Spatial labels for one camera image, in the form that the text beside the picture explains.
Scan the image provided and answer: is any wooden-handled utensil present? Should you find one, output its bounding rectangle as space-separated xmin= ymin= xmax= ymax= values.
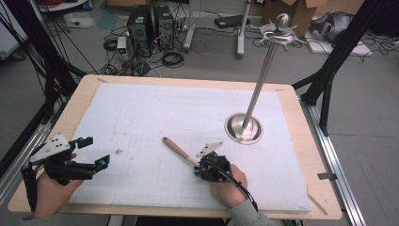
xmin=162 ymin=137 xmax=200 ymax=168

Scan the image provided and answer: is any small metal bracket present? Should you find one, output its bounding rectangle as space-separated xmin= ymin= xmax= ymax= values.
xmin=316 ymin=171 xmax=339 ymax=182

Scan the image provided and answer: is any flat black device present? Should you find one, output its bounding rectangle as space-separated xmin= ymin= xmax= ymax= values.
xmin=214 ymin=14 xmax=251 ymax=30

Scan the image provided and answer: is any person's left hand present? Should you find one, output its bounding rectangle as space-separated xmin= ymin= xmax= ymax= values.
xmin=32 ymin=153 xmax=85 ymax=219

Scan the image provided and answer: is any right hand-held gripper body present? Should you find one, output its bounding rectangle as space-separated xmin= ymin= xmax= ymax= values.
xmin=196 ymin=141 xmax=232 ymax=183

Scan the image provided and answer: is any aluminium rail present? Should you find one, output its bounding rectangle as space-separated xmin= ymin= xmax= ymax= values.
xmin=0 ymin=121 xmax=53 ymax=206
xmin=300 ymin=99 xmax=367 ymax=226

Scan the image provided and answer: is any grey bag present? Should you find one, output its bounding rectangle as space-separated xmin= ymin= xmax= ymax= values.
xmin=310 ymin=11 xmax=355 ymax=44

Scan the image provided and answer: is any black frame post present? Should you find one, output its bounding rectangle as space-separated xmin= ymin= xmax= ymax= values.
xmin=291 ymin=0 xmax=391 ymax=137
xmin=4 ymin=0 xmax=88 ymax=126

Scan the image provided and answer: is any black computer tower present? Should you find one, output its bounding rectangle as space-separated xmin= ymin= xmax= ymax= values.
xmin=126 ymin=4 xmax=155 ymax=58
xmin=152 ymin=4 xmax=175 ymax=52

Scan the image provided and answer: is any white stand leg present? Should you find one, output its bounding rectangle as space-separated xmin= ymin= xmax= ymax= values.
xmin=183 ymin=0 xmax=198 ymax=54
xmin=235 ymin=0 xmax=252 ymax=60

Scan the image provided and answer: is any small white device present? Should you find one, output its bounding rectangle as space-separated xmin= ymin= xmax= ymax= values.
xmin=116 ymin=36 xmax=129 ymax=61

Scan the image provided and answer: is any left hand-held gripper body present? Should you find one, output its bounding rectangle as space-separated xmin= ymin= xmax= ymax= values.
xmin=29 ymin=132 xmax=96 ymax=186

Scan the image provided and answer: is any steel utensil hanging stand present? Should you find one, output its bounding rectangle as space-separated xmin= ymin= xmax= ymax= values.
xmin=223 ymin=12 xmax=307 ymax=146

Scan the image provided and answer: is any large cardboard box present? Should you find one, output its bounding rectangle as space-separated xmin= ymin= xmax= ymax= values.
xmin=263 ymin=0 xmax=366 ymax=40

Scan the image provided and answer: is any white round table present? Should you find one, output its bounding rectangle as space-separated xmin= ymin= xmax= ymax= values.
xmin=38 ymin=0 xmax=89 ymax=13

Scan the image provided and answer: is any coiled black cable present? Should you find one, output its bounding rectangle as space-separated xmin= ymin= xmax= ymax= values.
xmin=161 ymin=51 xmax=185 ymax=69

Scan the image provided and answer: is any clear plastic bag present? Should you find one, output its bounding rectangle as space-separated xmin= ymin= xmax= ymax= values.
xmin=63 ymin=11 xmax=96 ymax=30

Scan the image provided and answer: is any person's right hand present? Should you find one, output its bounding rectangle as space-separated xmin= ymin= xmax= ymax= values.
xmin=209 ymin=164 xmax=248 ymax=209

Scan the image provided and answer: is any white grid mat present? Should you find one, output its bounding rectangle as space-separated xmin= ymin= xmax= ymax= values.
xmin=68 ymin=82 xmax=312 ymax=213

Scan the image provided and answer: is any black strap cable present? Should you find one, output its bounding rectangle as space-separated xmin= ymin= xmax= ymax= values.
xmin=20 ymin=165 xmax=40 ymax=213

